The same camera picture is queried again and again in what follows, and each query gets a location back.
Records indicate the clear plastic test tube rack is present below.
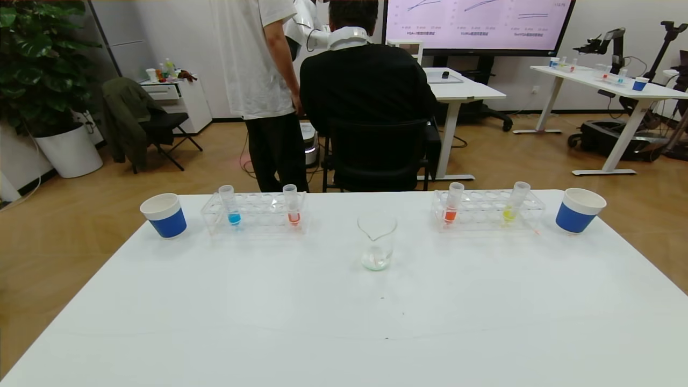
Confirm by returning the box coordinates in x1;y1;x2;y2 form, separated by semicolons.
201;191;308;236
432;189;546;233

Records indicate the long white standing desk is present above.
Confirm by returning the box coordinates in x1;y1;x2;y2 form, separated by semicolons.
513;64;688;177

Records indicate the olive green jacket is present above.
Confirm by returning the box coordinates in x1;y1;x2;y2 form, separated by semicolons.
102;77;167;168

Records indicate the large green potted plant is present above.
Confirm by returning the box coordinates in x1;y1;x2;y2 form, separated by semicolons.
0;0;103;138

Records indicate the large display screen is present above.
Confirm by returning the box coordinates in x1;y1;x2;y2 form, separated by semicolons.
383;0;577;58

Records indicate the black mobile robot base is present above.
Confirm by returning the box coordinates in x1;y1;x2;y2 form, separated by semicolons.
568;119;667;163

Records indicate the white office desk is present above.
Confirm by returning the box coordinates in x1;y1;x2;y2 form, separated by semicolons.
417;67;507;182

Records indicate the white drawer cabinet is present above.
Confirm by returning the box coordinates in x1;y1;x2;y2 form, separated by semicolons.
140;75;213;135

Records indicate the blue pigment test tube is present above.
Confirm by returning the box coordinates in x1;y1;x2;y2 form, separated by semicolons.
218;185;242;226

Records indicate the black office chair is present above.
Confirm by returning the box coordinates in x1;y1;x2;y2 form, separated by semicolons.
321;117;442;192

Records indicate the white humanoid robot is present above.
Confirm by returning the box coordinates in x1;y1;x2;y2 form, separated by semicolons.
284;0;331;167

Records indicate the black display stand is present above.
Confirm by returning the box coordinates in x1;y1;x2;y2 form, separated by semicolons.
430;54;514;132

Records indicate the glass beaker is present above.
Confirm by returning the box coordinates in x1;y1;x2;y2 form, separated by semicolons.
357;211;398;271

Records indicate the white neck device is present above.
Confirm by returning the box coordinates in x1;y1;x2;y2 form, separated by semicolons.
328;27;371;52

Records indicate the white plant pot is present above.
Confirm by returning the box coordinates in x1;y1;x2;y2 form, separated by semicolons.
33;123;104;179

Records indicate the standing person in white shirt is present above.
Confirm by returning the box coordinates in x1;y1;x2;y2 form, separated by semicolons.
210;0;310;193

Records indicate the black folding chair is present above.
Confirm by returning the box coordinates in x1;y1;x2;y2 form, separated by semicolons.
132;110;204;174

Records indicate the background clear tube rack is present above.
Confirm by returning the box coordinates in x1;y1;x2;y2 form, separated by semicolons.
594;63;630;85

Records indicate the seated person in black sweater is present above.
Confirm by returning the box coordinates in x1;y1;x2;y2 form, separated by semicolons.
299;0;439;191

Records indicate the blue and white paper cup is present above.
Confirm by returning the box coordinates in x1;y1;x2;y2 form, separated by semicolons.
140;193;188;239
555;188;607;234

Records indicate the yellow pigment test tube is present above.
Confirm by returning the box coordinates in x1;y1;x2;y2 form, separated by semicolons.
502;181;531;223

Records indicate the white desktop drawer box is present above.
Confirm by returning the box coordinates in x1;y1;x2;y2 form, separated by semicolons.
387;39;424;66

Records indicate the orange pigment test tube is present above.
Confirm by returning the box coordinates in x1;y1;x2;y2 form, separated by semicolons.
283;184;302;226
443;182;465;224

